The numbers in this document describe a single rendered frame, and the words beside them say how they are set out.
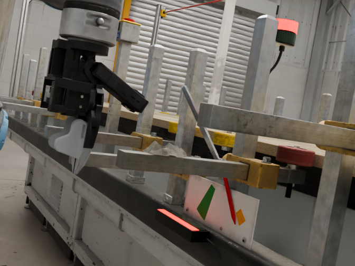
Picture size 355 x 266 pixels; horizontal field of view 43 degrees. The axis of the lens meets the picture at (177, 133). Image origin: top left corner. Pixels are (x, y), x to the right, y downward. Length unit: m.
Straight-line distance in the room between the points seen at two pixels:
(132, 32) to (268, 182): 0.89
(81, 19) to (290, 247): 0.73
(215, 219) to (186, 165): 0.21
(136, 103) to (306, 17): 10.83
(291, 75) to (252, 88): 10.27
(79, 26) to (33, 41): 8.04
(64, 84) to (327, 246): 0.49
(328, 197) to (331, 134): 0.14
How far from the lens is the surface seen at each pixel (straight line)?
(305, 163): 0.99
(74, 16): 0.73
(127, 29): 1.62
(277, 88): 10.97
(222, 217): 0.99
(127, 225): 1.47
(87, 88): 0.72
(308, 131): 0.66
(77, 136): 0.74
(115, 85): 0.75
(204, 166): 0.86
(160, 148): 0.83
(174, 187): 1.18
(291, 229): 1.15
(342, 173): 0.78
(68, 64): 0.73
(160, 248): 1.28
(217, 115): 0.56
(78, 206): 2.51
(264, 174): 0.91
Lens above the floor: 0.95
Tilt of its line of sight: 3 degrees down
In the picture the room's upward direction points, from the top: 10 degrees clockwise
